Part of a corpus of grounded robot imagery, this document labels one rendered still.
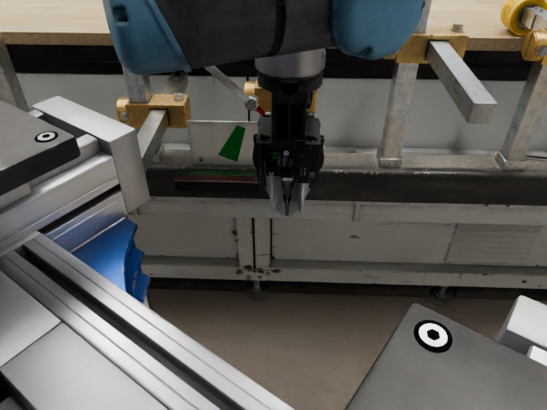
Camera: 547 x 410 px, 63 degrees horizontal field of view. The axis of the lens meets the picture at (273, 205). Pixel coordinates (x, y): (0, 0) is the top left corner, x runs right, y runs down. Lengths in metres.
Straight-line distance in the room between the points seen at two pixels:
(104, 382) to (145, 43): 0.21
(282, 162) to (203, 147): 0.43
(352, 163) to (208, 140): 0.30
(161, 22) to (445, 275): 1.35
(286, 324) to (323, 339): 0.13
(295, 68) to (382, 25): 0.14
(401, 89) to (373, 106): 0.26
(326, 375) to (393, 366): 1.22
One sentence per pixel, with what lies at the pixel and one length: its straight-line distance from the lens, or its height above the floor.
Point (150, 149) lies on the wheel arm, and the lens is 0.80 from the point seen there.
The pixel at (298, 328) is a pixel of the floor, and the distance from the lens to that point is 1.51.
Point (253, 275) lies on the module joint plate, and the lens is 1.47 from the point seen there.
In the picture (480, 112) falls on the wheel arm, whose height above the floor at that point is 0.95.
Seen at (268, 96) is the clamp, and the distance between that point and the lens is 0.86.
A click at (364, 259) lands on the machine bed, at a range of 1.48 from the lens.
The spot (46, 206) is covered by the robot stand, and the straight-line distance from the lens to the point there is 0.45.
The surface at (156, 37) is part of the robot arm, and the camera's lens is 0.30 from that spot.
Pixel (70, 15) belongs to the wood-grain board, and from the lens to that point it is 1.28.
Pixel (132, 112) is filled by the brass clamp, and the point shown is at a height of 0.82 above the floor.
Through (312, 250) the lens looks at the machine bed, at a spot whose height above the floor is 0.21.
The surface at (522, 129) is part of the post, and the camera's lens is 1.00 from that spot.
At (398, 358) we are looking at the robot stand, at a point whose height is 1.04.
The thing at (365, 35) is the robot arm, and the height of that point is 1.11.
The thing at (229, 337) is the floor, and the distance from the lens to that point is 1.49.
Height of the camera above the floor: 1.21
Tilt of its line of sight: 38 degrees down
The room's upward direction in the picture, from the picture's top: straight up
